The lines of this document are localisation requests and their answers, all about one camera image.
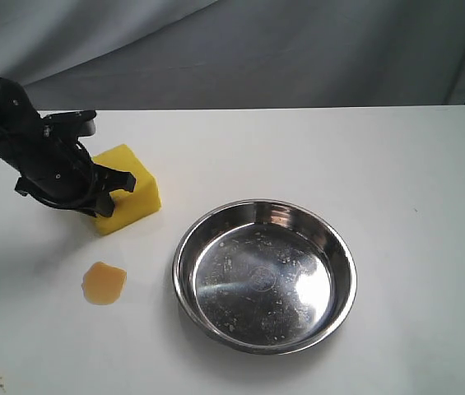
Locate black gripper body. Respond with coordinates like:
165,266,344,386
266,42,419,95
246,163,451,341
0,126,95,214

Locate yellow sponge block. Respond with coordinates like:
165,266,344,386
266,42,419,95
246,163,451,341
93,144,161,235

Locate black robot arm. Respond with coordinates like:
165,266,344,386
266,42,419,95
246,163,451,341
0,77,136,217

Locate orange liquid spill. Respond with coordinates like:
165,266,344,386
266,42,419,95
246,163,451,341
81,262,127,305

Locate grey backdrop cloth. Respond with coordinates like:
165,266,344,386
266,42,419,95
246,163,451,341
0,1,465,110

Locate round stainless steel dish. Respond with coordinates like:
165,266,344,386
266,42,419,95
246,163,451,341
172,199,357,356

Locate black cable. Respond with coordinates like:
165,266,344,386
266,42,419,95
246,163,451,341
0,110,97,211

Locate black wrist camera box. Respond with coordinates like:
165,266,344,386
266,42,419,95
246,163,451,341
42,109,97,138

